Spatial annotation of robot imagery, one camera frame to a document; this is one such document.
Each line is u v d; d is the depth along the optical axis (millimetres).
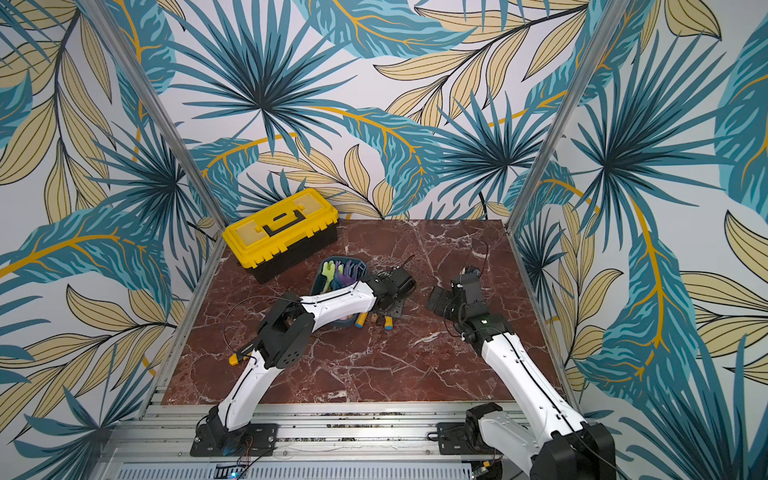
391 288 760
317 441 746
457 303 618
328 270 1003
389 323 930
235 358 854
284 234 942
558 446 398
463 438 735
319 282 999
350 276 996
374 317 925
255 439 729
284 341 586
